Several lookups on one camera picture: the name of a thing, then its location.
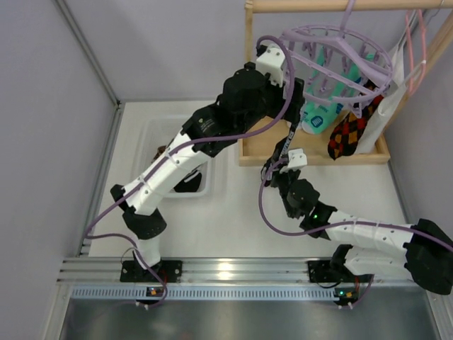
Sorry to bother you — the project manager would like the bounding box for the black grey blue sock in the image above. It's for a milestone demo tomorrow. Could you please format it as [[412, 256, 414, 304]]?
[[260, 123, 299, 187]]

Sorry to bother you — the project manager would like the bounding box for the purple round clip hanger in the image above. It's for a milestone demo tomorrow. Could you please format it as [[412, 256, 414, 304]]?
[[280, 1, 394, 118]]

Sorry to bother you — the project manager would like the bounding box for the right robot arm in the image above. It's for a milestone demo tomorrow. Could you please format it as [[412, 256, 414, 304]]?
[[270, 171, 452, 295]]

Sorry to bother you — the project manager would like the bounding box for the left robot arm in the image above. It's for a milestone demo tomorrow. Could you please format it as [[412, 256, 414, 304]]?
[[110, 61, 304, 278]]

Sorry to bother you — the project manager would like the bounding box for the pink clothes hanger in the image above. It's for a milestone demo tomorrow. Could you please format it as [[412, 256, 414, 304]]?
[[403, 8, 429, 96]]

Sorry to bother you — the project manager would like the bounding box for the teal sock with blue patch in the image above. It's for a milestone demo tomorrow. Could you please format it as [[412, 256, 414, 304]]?
[[300, 70, 346, 135]]

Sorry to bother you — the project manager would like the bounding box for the wooden clothes rack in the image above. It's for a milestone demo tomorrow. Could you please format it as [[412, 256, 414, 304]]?
[[239, 1, 452, 166]]

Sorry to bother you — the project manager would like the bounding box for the argyle sock red yellow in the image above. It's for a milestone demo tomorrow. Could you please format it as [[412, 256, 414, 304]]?
[[327, 95, 384, 160]]

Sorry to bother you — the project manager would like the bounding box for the teal sock left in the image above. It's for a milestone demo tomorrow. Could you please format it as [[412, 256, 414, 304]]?
[[315, 47, 365, 106]]

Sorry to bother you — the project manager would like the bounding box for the brown argyle sock in bin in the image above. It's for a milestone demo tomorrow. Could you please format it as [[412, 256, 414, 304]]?
[[153, 145, 166, 161]]

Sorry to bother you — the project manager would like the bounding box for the white plastic bin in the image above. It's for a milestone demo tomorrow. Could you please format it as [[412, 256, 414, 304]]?
[[132, 115, 212, 198]]

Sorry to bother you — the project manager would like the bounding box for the white tote bag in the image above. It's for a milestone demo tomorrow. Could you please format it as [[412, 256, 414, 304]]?
[[355, 45, 406, 154]]

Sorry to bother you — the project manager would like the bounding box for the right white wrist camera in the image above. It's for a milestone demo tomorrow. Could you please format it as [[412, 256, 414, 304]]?
[[280, 148, 308, 174]]

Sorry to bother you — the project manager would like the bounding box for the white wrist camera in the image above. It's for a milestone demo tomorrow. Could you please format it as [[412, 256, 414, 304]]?
[[256, 44, 285, 88], [280, 148, 308, 174]]

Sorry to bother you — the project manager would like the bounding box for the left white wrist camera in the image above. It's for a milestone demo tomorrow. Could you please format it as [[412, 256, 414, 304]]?
[[256, 44, 285, 88]]

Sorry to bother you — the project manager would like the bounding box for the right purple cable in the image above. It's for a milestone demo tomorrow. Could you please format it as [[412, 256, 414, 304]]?
[[258, 157, 453, 309]]

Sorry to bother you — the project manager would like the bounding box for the purple cable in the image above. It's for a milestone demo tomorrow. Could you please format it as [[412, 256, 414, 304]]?
[[86, 35, 297, 307], [258, 157, 453, 309]]

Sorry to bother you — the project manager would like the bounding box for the slotted grey cable duct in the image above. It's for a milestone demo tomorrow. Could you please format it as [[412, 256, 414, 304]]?
[[71, 285, 355, 301]]

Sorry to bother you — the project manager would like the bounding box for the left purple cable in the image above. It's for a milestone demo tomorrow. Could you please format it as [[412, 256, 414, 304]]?
[[86, 35, 297, 307]]

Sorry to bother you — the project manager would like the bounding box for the aluminium mounting rail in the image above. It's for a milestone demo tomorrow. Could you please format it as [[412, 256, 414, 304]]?
[[56, 256, 443, 284]]

